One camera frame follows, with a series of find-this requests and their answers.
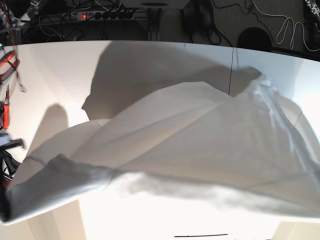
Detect white t-shirt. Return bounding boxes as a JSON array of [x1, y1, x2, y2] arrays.
[[0, 76, 320, 225]]

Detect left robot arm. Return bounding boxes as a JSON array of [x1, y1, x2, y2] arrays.
[[304, 0, 320, 19]]

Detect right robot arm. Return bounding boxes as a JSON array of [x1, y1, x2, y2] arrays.
[[1, 0, 27, 93]]

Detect white vent grille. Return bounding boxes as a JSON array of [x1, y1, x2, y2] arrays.
[[174, 233, 228, 238]]

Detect black power strip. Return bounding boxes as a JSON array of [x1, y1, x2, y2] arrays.
[[71, 10, 135, 21]]

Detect black bag at left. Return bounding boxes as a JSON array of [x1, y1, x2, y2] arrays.
[[0, 139, 24, 190]]

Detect orange grey pliers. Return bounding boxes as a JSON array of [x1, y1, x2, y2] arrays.
[[0, 50, 20, 85]]

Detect red handled cutter tool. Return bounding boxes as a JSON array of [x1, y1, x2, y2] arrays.
[[3, 84, 10, 130]]

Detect white cable loop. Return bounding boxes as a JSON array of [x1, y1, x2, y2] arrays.
[[276, 16, 320, 52]]

